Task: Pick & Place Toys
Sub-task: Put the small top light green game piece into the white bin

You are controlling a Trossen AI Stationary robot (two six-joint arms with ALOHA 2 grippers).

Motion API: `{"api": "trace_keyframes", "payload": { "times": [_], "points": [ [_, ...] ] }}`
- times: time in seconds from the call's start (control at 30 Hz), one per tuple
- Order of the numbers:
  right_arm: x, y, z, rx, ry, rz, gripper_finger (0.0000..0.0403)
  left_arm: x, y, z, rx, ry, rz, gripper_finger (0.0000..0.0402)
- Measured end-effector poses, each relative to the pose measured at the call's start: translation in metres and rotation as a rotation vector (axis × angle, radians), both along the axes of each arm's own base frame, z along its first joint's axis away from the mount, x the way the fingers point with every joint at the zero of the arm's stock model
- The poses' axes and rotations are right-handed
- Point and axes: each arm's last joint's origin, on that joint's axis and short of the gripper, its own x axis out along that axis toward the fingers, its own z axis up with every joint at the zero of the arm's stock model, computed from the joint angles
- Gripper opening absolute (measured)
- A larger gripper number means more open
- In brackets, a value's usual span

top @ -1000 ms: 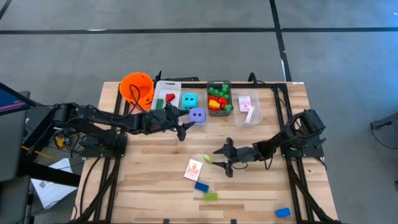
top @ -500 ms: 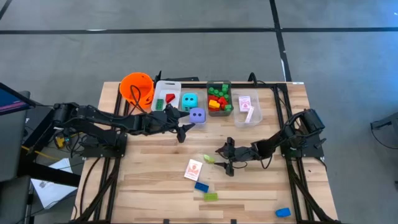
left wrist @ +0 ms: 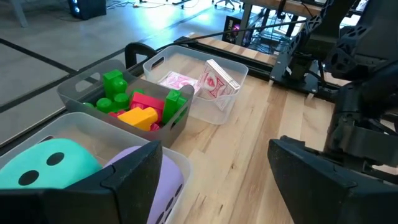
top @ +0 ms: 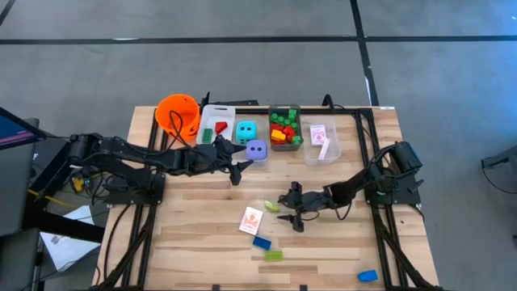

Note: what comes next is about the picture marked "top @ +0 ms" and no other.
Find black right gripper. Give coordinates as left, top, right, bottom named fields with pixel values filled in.
left=276, top=181, right=331, bottom=234

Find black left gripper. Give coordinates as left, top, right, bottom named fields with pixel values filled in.
left=195, top=134, right=255, bottom=187

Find purple foam dice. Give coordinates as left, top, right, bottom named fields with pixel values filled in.
left=245, top=139, right=268, bottom=162

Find teal foam dice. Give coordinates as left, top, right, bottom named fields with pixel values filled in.
left=235, top=120, right=258, bottom=146

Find orange-red playing card deck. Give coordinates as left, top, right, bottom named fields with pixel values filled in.
left=238, top=206, right=264, bottom=236

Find long green toy brick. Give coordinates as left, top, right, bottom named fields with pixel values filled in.
left=269, top=112, right=298, bottom=133

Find pink playing card deck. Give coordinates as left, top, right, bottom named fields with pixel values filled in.
left=317, top=137, right=331, bottom=161

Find lilac playing card deck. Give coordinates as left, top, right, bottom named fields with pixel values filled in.
left=309, top=124, right=327, bottom=146

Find clear plastic bin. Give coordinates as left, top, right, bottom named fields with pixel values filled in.
left=301, top=116, right=343, bottom=167
left=232, top=116, right=270, bottom=163

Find white opaque plastic bin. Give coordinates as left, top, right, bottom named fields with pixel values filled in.
left=195, top=103, right=237, bottom=146

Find blue flat toy brick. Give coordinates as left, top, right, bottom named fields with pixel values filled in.
left=252, top=235, right=273, bottom=251

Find smoky grey plastic bin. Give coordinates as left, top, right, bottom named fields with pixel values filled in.
left=267, top=104, right=304, bottom=153

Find orange pumpkin face bucket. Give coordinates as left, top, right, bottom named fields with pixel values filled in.
left=154, top=94, right=201, bottom=142

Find white paper sheet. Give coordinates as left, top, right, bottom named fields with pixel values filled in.
left=40, top=230, right=102, bottom=272
left=62, top=205, right=96, bottom=226

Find black equipment box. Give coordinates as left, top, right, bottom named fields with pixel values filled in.
left=34, top=135, right=86, bottom=179

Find grey furniture leg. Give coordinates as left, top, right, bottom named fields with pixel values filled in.
left=480, top=145, right=517, bottom=171

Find computer monitor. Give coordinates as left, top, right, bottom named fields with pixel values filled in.
left=0, top=107, right=48, bottom=150

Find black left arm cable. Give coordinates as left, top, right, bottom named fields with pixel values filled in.
left=167, top=109, right=191, bottom=149

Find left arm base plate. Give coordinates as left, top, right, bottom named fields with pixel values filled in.
left=107, top=171, right=166, bottom=205

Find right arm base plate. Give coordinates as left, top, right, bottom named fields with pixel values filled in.
left=363, top=172, right=422, bottom=206

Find yellow cable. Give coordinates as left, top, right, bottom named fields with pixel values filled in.
left=27, top=188, right=81, bottom=209

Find black floor cable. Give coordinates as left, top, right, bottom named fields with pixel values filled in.
left=480, top=159, right=517, bottom=195

